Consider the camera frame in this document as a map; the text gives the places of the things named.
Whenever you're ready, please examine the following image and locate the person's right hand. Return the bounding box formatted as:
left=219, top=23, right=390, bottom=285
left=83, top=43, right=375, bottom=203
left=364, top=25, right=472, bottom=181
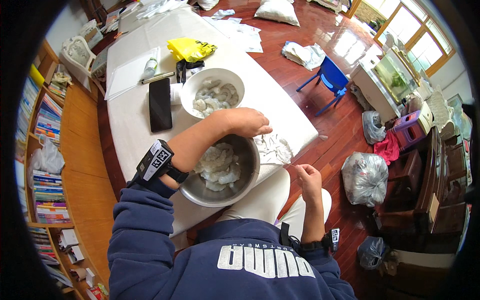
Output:
left=295, top=164, right=323, bottom=205

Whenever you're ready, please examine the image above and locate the person's left hand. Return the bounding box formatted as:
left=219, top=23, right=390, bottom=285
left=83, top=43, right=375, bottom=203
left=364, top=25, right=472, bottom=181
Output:
left=221, top=107, right=274, bottom=139

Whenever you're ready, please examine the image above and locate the white tissue with shrimp scraps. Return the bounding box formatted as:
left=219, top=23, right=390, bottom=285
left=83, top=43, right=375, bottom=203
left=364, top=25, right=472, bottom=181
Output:
left=253, top=133, right=294, bottom=166

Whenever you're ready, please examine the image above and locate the steel bowl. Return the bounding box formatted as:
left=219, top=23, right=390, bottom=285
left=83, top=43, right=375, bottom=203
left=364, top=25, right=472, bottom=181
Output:
left=179, top=134, right=262, bottom=208

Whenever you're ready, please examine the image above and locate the white tablecloth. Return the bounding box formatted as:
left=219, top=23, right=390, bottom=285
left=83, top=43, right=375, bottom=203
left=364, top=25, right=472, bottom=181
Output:
left=106, top=5, right=320, bottom=238

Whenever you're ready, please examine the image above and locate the pile of raw shrimps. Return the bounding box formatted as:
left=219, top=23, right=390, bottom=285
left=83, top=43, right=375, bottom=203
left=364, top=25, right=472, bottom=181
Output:
left=192, top=77, right=240, bottom=118

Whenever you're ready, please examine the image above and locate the large clear plastic bag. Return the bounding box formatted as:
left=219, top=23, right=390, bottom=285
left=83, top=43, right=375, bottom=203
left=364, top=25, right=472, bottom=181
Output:
left=341, top=151, right=389, bottom=208

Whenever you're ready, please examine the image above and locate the heap of peeled shrimps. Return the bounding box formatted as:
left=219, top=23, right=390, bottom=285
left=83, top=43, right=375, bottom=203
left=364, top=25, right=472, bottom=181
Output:
left=193, top=142, right=243, bottom=192

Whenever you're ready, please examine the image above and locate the black wrist band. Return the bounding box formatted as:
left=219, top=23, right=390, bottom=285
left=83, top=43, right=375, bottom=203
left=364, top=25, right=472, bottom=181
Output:
left=279, top=222, right=341, bottom=253
left=136, top=139, right=190, bottom=185

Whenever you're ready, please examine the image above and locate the white ceramic bowl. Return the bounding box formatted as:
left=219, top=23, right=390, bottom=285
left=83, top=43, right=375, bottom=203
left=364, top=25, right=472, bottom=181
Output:
left=180, top=68, right=246, bottom=120

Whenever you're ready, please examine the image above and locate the pile of white cloths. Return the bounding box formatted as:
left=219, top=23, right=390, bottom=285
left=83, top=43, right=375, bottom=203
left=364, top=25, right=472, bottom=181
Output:
left=281, top=41, right=326, bottom=71

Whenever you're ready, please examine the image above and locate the blue plastic chair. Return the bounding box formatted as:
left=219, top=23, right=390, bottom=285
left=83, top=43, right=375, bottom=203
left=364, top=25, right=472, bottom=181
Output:
left=296, top=56, right=350, bottom=117

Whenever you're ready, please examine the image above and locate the red cloth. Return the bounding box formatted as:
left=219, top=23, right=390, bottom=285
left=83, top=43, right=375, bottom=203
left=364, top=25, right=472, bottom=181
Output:
left=373, top=131, right=401, bottom=166

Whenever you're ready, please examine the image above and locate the white roll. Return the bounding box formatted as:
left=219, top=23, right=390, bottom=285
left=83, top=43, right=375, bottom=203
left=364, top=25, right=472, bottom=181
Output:
left=169, top=82, right=184, bottom=106

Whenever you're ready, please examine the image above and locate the spread of white papers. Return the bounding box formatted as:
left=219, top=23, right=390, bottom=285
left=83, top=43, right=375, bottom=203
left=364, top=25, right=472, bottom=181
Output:
left=202, top=16, right=264, bottom=54

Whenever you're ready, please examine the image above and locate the small grey plastic bag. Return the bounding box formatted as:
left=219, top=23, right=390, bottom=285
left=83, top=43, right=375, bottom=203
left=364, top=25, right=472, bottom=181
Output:
left=356, top=236, right=389, bottom=270

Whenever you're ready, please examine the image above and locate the white cabinet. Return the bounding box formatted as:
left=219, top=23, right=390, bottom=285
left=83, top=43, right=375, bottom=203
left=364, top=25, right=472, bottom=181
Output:
left=350, top=60, right=403, bottom=123

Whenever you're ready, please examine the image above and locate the black phone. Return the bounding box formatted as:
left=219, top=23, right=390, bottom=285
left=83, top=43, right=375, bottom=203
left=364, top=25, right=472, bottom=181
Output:
left=148, top=77, right=173, bottom=133

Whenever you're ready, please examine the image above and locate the yellow plastic bag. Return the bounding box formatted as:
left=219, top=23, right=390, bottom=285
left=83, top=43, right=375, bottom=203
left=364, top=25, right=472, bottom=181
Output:
left=166, top=37, right=218, bottom=63

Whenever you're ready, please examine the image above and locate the purple plastic stool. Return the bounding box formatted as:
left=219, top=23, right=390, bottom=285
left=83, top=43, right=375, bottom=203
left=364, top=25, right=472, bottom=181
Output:
left=391, top=110, right=427, bottom=149

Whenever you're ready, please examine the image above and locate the white pillow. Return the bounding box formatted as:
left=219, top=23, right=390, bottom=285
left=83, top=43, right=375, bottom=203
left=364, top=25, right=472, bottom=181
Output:
left=254, top=0, right=301, bottom=27

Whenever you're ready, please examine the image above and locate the silver pen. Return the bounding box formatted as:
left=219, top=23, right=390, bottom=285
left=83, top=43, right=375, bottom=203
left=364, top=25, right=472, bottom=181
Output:
left=140, top=71, right=176, bottom=85

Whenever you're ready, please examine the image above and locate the dark wooden cabinet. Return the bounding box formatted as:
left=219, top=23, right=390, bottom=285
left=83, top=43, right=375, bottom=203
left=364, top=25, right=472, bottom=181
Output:
left=374, top=127, right=472, bottom=245

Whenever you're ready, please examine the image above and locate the clear plastic bottle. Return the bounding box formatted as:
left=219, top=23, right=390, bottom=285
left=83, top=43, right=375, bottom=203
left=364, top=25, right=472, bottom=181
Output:
left=143, top=56, right=159, bottom=80

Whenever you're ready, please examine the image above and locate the glass fish tank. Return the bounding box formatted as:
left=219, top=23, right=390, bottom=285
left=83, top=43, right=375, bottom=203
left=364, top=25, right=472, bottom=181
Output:
left=373, top=49, right=421, bottom=104

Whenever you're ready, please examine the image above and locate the white paper sheet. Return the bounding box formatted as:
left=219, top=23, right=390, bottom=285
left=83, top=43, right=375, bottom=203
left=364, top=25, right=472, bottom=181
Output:
left=104, top=46, right=162, bottom=101

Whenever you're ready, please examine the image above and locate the person's body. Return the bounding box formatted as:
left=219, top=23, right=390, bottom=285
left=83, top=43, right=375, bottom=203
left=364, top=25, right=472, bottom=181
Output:
left=107, top=179, right=358, bottom=300

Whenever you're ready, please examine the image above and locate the heap of papers and bags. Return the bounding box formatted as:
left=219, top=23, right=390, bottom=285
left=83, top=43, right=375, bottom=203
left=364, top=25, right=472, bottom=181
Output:
left=100, top=0, right=189, bottom=35

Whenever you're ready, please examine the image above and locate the wooden bookshelf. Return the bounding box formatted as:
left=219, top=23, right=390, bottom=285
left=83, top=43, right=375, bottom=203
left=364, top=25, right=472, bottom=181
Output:
left=14, top=39, right=118, bottom=300

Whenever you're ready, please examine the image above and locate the white ornate chair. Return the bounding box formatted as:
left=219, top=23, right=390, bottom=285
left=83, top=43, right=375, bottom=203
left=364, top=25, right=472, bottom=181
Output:
left=59, top=35, right=106, bottom=93

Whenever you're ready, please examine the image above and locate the wooden frame window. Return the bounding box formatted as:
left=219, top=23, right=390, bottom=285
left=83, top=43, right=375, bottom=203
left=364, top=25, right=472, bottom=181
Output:
left=354, top=0, right=457, bottom=77

